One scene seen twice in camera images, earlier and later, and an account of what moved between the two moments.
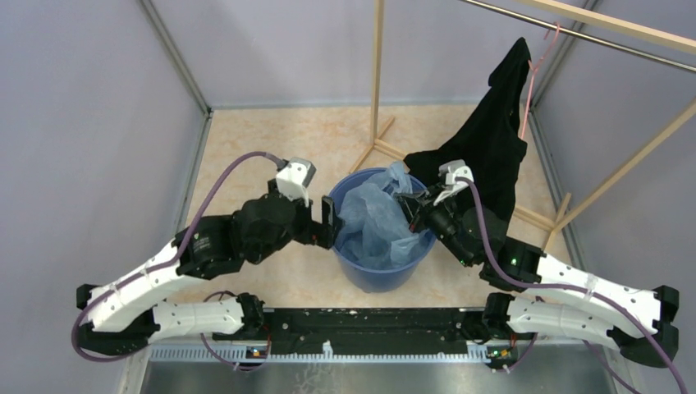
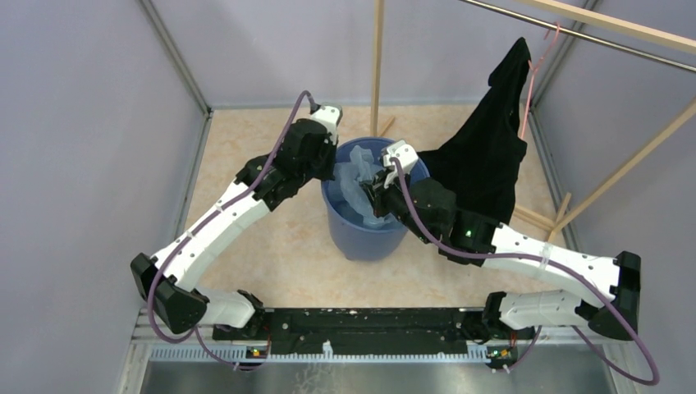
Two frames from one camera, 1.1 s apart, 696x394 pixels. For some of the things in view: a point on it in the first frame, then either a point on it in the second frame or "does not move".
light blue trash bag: [375, 231] → [345, 185]
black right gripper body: [435, 217] → [391, 199]
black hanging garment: [488, 138] does not move
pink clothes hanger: [532, 71] does not move
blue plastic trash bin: [393, 277] → [354, 239]
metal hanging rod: [585, 38] does not move
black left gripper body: [304, 228] → [319, 168]
